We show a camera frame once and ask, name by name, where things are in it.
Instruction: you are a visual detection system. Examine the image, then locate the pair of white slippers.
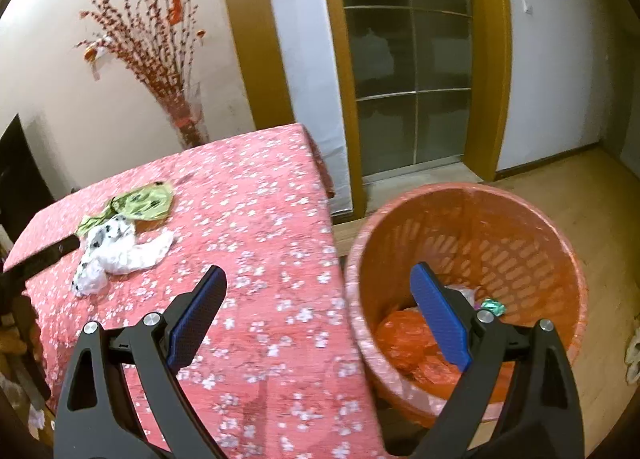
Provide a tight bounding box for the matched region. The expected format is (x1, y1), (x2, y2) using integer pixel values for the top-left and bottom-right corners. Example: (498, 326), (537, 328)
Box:
(624, 323), (640, 386)

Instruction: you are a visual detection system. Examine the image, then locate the wooden wall trim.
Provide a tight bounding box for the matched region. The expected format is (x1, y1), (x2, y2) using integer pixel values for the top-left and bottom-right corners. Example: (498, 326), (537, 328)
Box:
(215, 0), (297, 134)

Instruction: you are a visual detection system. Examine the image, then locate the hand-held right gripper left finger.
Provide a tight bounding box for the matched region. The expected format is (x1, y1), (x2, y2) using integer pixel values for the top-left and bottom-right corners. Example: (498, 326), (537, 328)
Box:
(56, 265), (228, 459)

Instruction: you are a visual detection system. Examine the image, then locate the orange lined mesh waste basket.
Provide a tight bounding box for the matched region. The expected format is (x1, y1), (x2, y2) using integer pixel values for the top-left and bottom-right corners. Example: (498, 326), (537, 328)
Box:
(344, 182), (590, 430)

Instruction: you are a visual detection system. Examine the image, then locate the wooden framed glass door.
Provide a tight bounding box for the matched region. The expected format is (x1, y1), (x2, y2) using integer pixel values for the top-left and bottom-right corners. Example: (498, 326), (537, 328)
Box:
(315, 0), (514, 220)

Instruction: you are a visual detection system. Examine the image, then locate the red floral tablecloth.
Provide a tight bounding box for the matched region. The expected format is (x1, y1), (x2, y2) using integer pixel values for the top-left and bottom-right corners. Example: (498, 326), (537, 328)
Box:
(2, 123), (386, 459)

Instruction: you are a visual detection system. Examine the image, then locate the red berry branch bouquet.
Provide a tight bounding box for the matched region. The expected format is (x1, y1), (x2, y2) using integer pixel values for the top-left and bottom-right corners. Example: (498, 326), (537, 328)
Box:
(74, 0), (207, 107)

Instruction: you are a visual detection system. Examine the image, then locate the white black-spotted plastic bag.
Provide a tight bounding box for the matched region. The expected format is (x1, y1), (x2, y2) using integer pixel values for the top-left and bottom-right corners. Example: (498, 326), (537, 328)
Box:
(71, 218), (176, 296)

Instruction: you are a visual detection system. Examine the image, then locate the glass vase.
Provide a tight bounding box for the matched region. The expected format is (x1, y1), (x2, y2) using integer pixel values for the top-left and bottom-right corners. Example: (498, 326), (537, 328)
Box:
(161, 83), (209, 150)

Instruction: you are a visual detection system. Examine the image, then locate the long orange plastic bag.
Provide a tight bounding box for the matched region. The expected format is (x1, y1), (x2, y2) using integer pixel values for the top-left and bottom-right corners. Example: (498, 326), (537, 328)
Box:
(377, 310), (467, 386)

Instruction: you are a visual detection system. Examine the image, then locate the light green plastic bag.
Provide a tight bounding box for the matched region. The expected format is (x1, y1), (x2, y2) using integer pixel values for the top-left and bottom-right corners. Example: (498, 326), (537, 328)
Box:
(76, 182), (177, 236)

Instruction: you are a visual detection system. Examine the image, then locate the dark wooden chair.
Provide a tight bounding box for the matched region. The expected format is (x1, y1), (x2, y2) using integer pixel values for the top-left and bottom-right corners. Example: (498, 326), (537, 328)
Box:
(0, 113), (57, 262)

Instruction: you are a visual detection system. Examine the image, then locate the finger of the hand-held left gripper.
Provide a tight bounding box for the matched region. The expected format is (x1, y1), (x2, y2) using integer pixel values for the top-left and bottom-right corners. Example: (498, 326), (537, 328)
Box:
(0, 235), (81, 296)

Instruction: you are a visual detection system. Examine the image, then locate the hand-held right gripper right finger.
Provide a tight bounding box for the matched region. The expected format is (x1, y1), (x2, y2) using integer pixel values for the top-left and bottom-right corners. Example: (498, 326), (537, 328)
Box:
(405, 262), (586, 459)

